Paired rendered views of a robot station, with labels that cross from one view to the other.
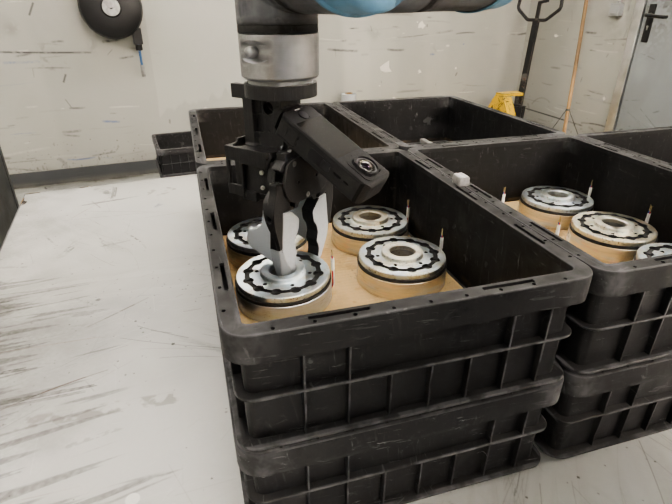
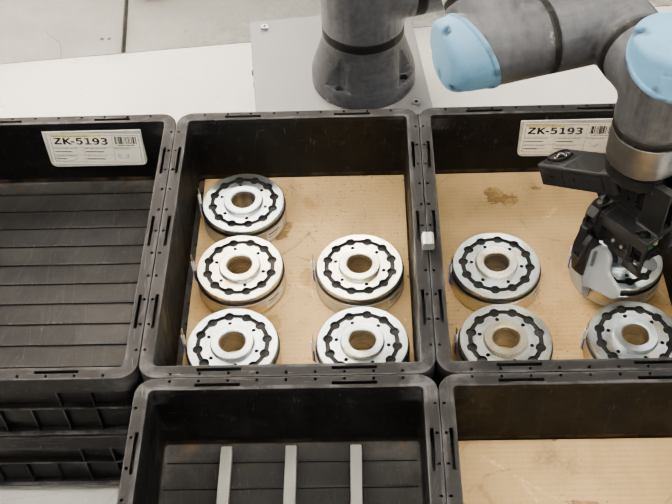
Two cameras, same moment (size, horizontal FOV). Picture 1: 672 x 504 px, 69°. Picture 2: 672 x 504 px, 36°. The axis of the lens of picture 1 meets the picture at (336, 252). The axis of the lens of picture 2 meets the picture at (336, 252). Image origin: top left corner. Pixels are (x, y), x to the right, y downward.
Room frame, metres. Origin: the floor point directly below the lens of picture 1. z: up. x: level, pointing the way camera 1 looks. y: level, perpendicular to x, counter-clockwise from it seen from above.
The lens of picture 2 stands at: (1.31, 0.00, 1.78)
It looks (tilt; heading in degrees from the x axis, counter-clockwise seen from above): 49 degrees down; 199
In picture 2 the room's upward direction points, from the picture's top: 3 degrees counter-clockwise
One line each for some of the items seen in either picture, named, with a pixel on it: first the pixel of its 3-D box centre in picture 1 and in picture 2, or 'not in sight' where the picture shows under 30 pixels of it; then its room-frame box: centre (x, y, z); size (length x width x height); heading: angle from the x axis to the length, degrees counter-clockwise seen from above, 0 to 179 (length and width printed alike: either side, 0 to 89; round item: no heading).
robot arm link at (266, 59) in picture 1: (277, 59); (648, 142); (0.50, 0.06, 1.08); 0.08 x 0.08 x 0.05
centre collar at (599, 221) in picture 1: (614, 224); (239, 265); (0.59, -0.37, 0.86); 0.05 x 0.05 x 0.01
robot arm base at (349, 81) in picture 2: not in sight; (363, 49); (0.15, -0.34, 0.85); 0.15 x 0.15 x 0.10
